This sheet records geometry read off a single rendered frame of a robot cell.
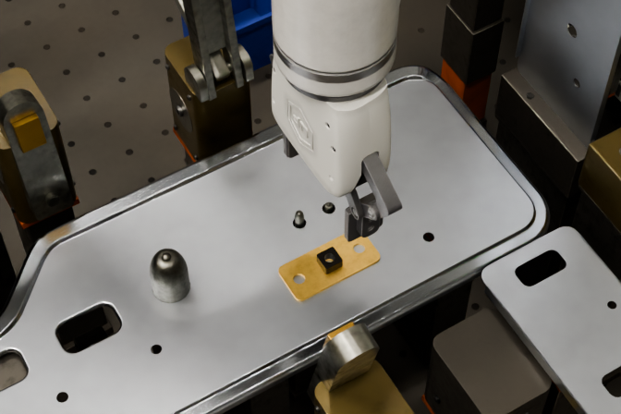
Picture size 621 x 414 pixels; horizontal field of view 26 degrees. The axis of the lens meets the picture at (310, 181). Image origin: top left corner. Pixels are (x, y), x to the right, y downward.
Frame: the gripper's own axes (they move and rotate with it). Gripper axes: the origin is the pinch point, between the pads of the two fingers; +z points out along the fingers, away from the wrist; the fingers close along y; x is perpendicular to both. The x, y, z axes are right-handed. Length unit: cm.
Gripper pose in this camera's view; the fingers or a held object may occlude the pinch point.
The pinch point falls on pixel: (332, 182)
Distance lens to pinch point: 105.3
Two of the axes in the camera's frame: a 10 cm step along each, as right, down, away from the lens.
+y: 5.1, 7.1, -4.9
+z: 0.0, 5.7, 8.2
